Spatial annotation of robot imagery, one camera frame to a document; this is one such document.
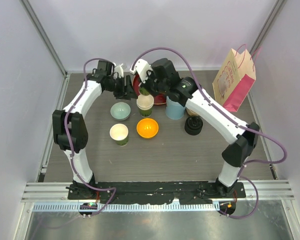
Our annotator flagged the light teal patterned bowl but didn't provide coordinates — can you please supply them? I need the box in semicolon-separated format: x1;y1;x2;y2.
110;102;131;121

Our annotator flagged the green paper cup taken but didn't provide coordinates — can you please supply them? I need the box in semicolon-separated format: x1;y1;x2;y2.
136;94;154;110

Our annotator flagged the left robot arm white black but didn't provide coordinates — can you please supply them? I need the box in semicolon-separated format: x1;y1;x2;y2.
52;58;137;200

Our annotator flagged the orange bowl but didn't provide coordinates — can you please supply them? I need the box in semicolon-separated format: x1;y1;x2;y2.
136;118;159;139

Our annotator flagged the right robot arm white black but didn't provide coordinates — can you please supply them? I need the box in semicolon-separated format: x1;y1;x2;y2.
132;58;260;198

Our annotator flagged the pink paper gift bag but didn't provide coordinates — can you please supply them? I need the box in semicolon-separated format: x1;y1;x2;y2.
212;44;260;112

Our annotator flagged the stack of green paper cups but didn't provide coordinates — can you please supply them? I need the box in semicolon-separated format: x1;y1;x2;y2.
138;105;153;118

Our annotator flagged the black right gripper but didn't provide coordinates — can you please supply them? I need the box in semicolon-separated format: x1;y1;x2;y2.
137;68;168;98

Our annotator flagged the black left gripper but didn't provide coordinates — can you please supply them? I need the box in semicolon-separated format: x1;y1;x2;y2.
105;75;138;101

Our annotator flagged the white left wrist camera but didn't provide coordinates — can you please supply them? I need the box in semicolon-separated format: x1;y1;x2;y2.
114;63;127;78

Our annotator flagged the brown cardboard cup carrier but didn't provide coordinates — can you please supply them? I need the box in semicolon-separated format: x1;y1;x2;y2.
185;107;199;117

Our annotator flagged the red round plate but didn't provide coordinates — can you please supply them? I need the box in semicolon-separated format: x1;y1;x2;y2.
132;75;167;106

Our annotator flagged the green paper cup open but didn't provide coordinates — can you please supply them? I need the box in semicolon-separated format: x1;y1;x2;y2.
109;123;129;147

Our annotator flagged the black plastic coffee lid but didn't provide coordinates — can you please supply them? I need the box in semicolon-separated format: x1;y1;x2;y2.
184;116;204;136

